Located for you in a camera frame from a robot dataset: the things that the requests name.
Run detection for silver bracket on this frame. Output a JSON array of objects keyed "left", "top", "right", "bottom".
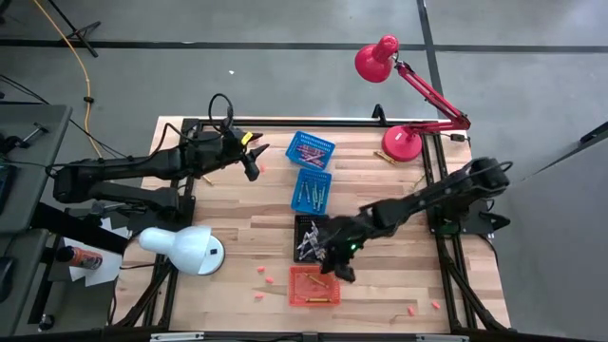
[
  {"left": 415, "top": 334, "right": 469, "bottom": 342},
  {"left": 149, "top": 332, "right": 205, "bottom": 342}
]

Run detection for black tripod stand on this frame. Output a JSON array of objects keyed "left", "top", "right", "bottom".
[{"left": 46, "top": 0, "right": 103, "bottom": 59}]

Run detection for black clamp tool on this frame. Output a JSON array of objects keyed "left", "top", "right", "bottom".
[{"left": 0, "top": 122, "right": 50, "bottom": 156}]

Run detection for orange plastic basket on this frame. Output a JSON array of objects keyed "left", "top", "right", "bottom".
[{"left": 288, "top": 264, "right": 342, "bottom": 308}]

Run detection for grey side desk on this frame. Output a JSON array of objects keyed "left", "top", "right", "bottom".
[{"left": 0, "top": 227, "right": 51, "bottom": 337}]

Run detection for black computer mouse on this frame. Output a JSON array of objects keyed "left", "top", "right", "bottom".
[{"left": 0, "top": 256, "right": 15, "bottom": 304}]

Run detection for grey panel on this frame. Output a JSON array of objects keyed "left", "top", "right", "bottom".
[{"left": 492, "top": 121, "right": 608, "bottom": 342}]

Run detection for yellow cable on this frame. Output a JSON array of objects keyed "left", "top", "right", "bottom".
[{"left": 30, "top": 0, "right": 104, "bottom": 161}]

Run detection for white paper sheets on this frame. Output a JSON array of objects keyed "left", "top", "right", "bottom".
[{"left": 63, "top": 216, "right": 130, "bottom": 288}]

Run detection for black monitor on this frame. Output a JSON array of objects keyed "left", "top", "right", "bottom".
[{"left": 0, "top": 163, "right": 16, "bottom": 216}]

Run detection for blue plastic basket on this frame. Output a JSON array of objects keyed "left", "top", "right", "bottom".
[
  {"left": 285, "top": 130, "right": 336, "bottom": 171},
  {"left": 290, "top": 168, "right": 333, "bottom": 217}
]

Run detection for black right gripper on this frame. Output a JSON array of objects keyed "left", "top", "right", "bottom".
[{"left": 320, "top": 213, "right": 377, "bottom": 284}]

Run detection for black beam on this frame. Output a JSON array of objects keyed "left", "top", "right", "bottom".
[{"left": 30, "top": 201, "right": 130, "bottom": 257}]

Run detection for black plastic basket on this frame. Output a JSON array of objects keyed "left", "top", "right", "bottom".
[{"left": 293, "top": 213, "right": 332, "bottom": 264}]

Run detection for red desk lamp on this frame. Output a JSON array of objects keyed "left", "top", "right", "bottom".
[{"left": 353, "top": 33, "right": 472, "bottom": 163}]

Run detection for orange spray can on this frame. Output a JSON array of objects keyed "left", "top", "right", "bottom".
[{"left": 55, "top": 245, "right": 105, "bottom": 271}]

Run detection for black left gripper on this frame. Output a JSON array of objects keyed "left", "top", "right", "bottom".
[{"left": 222, "top": 127, "right": 271, "bottom": 183}]

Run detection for white desk lamp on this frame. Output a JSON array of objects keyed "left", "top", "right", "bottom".
[{"left": 137, "top": 221, "right": 226, "bottom": 276}]

